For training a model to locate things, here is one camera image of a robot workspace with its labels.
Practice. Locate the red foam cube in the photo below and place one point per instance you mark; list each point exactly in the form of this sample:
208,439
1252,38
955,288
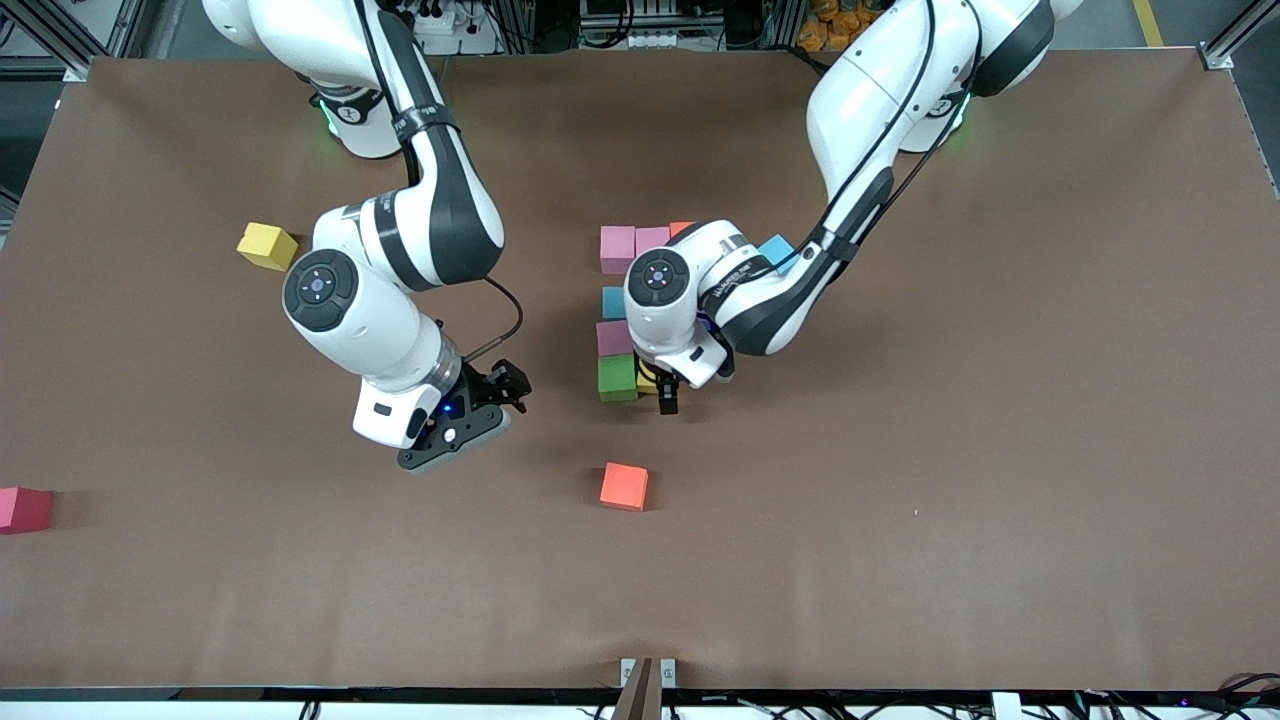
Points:
22,510

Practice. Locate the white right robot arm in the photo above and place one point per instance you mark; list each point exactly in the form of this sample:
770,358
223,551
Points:
380,320

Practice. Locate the orange foam cube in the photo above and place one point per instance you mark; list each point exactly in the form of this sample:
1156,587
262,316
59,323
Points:
680,227
625,486

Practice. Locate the yellow foam cube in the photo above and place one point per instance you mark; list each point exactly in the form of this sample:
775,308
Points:
267,247
647,383

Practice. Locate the green foam cube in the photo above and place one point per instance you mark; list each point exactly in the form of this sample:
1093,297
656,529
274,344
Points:
617,378

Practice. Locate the blue foam cube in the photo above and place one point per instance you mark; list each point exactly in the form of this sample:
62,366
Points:
612,303
776,250

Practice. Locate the pink foam cube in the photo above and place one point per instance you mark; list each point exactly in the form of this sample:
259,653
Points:
613,338
650,238
618,250

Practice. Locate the white power strip with plugs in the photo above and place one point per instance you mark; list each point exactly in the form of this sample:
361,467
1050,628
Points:
460,28

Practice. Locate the aluminium frame rail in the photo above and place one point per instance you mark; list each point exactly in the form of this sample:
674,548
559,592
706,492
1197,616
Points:
100,30
1250,25

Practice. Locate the metal corner bracket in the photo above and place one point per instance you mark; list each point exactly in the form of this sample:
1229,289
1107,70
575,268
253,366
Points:
78,70
1216,58

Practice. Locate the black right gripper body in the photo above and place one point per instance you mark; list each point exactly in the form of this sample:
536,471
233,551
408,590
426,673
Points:
487,385

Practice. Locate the small metal table bracket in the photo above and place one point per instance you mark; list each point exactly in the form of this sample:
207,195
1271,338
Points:
627,670

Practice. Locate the brown paper table cover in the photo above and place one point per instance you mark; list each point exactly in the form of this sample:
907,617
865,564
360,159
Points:
300,550

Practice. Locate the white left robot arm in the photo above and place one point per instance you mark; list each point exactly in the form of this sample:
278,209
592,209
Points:
870,100

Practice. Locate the bag of orange items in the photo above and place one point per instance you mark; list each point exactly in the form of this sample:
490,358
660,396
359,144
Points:
825,30

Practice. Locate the brown wooden strip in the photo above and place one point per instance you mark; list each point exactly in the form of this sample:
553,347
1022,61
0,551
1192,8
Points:
640,695

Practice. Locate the small white plastic box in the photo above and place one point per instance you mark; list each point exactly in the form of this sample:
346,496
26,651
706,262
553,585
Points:
1006,706

